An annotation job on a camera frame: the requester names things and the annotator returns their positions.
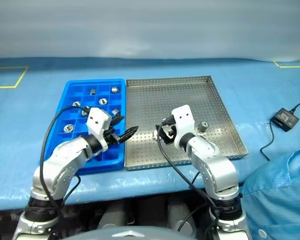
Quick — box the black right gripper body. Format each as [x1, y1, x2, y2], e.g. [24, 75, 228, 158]
[162, 122, 178, 146]

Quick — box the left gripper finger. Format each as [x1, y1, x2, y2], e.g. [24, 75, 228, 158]
[110, 115, 125, 127]
[118, 125, 139, 144]

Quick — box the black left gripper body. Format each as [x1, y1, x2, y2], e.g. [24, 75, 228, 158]
[104, 127, 122, 145]

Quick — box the blue compartment tray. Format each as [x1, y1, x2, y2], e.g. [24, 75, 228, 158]
[38, 78, 127, 175]

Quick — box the black power adapter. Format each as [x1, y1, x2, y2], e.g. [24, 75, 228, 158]
[269, 107, 300, 133]

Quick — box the perforated metal tray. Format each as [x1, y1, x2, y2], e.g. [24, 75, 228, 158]
[124, 75, 249, 172]

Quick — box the grey rounded cylinder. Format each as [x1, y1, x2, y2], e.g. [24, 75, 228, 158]
[167, 199, 198, 238]
[97, 202, 135, 230]

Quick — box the blue plastic table cover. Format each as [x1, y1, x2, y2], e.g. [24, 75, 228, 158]
[0, 56, 300, 207]

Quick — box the white translucent plastic sheet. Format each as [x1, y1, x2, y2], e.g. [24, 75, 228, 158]
[0, 0, 300, 62]

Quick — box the grey-blue rounded dome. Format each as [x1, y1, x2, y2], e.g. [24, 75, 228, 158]
[72, 226, 198, 240]

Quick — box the person in blue coat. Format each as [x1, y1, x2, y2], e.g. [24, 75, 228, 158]
[242, 142, 300, 240]

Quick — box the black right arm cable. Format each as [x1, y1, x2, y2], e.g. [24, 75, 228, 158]
[156, 119, 222, 240]

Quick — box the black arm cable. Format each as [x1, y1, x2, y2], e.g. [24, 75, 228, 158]
[39, 106, 81, 240]
[156, 119, 222, 240]

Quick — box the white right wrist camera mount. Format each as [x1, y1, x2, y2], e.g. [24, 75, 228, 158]
[170, 104, 197, 148]

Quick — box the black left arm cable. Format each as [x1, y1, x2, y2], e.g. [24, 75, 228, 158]
[39, 106, 81, 240]

